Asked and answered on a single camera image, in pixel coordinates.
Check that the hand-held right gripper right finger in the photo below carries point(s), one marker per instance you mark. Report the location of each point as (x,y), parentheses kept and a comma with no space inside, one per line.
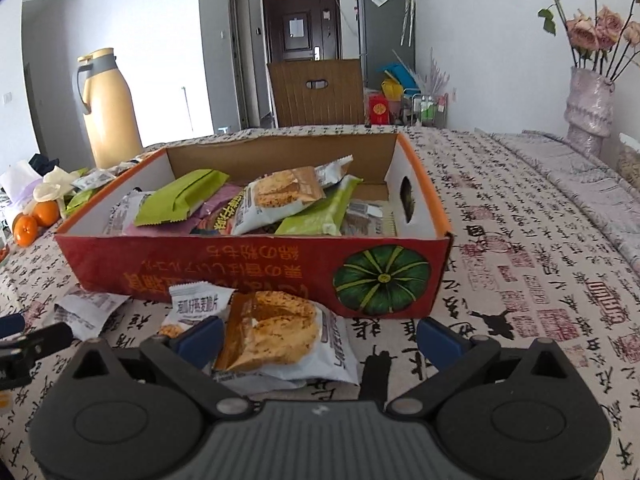
(442,342)

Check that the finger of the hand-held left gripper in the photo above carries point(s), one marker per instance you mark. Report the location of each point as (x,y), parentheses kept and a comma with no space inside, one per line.
(11,325)
(45,340)

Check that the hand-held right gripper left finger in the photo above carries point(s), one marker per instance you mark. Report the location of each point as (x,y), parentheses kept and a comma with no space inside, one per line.
(200,342)

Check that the white oat crisp packet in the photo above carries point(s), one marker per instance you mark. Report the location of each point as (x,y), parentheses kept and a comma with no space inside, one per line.
(200,305)

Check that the grey white snack packet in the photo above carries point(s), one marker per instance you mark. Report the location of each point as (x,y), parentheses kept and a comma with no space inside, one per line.
(90,312)

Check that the bread slice packet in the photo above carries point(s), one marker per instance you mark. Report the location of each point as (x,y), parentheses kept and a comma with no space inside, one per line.
(280,335)
(285,192)

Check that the red cardboard box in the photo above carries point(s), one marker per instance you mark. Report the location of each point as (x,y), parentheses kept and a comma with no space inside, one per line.
(250,270)

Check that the brown and white snack packet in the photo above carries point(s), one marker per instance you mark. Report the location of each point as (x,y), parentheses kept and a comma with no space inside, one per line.
(372,220)

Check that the plain green snack packet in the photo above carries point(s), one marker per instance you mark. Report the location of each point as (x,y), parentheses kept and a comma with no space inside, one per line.
(175,197)

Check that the orange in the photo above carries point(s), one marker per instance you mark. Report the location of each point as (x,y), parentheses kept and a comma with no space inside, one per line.
(46,214)
(25,230)

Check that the small green packet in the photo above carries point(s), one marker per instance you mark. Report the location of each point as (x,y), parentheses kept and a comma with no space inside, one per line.
(79,202)

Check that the cream crumpled plastic bag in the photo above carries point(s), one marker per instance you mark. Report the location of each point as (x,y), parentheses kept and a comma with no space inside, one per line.
(55,182)

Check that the black bag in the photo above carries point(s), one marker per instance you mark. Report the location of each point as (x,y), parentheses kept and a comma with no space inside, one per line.
(42,162)

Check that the small white sachets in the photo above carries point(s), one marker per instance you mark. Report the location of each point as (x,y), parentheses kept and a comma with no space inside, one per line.
(95,180)

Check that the grey folded cloth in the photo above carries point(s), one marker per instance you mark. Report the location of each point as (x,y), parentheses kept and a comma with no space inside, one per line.
(575,175)

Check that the yellow thermos jug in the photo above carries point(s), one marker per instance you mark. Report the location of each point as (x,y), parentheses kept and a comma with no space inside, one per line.
(112,115)

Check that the red gift box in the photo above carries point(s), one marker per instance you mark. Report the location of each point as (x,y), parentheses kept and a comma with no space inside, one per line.
(378,109)

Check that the clear storage jar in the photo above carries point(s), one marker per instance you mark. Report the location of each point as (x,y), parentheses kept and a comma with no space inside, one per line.
(629,160)

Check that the brown wooden chair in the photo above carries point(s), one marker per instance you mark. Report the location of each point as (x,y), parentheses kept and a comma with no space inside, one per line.
(315,102)

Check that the pale lavender dried plants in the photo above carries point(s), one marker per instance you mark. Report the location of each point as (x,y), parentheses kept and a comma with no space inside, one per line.
(437,72)

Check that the blue plastic object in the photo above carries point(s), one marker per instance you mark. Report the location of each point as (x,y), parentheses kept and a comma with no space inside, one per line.
(397,72)

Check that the pink ribbed vase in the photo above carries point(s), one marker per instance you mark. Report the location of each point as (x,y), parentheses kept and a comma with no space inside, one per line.
(590,110)

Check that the grey refrigerator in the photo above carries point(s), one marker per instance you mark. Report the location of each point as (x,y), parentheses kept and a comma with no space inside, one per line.
(382,35)

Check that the white hanging umbrellas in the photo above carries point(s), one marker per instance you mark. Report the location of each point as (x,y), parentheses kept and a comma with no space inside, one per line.
(408,12)

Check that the dark brown entrance door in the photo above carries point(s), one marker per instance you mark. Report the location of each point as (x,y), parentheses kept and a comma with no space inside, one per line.
(300,25)

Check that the dried pink rose bouquet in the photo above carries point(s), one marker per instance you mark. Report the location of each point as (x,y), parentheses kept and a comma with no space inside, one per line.
(595,30)

